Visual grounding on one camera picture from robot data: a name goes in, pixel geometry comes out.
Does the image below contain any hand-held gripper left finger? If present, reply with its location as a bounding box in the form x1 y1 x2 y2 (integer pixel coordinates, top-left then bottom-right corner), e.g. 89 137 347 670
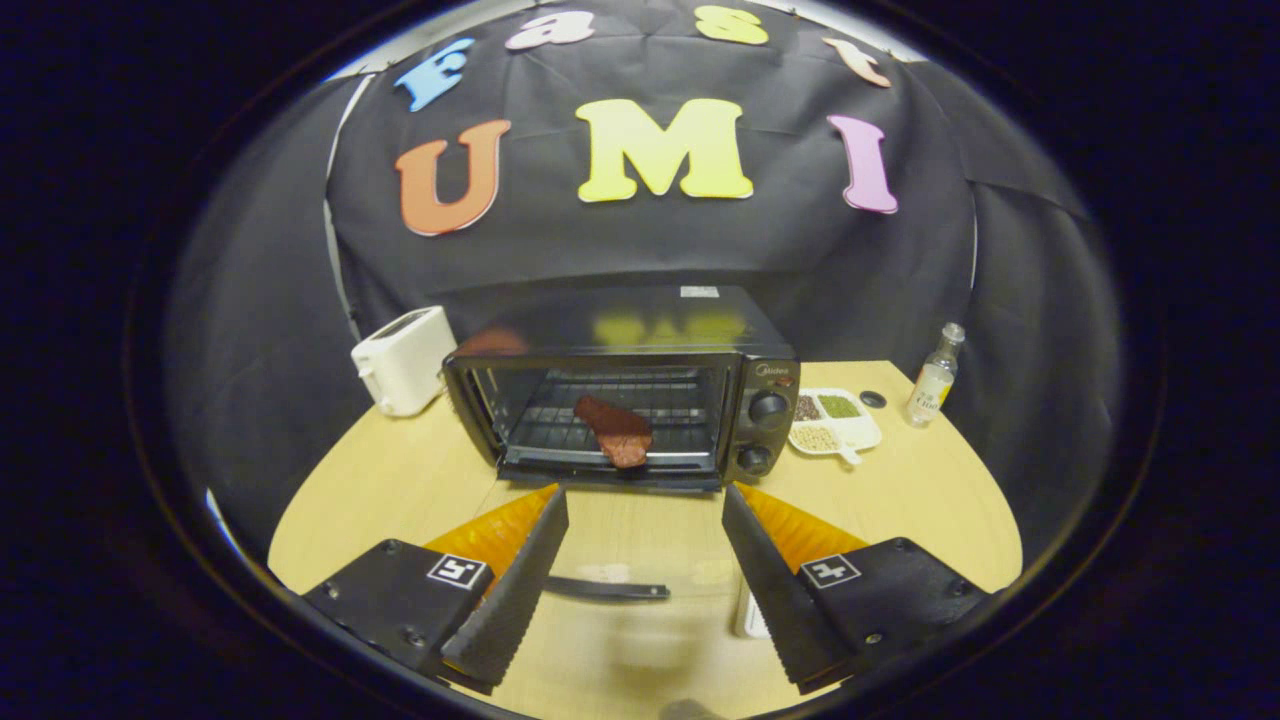
302 484 571 696

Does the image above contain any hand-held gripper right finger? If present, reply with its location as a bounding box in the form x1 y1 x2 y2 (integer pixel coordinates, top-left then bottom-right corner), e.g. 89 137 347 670
720 482 1001 696

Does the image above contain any brown meat steak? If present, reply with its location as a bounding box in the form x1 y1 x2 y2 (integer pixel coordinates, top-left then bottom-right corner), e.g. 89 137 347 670
573 393 654 470

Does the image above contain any black toaster oven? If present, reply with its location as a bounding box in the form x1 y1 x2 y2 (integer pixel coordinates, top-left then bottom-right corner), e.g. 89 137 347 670
442 285 801 603

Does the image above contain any white pop-up toaster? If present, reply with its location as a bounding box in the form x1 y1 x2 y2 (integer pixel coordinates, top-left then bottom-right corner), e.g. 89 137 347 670
350 305 458 418

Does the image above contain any white rectangular tray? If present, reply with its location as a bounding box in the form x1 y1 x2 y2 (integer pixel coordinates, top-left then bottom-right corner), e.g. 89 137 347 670
735 582 773 641

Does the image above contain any white divided dish of grains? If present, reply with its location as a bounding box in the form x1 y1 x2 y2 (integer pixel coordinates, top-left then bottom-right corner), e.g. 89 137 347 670
788 387 884 467

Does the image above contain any clear glass bottle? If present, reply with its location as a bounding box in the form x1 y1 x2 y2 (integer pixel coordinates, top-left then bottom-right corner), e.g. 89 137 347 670
905 322 967 429

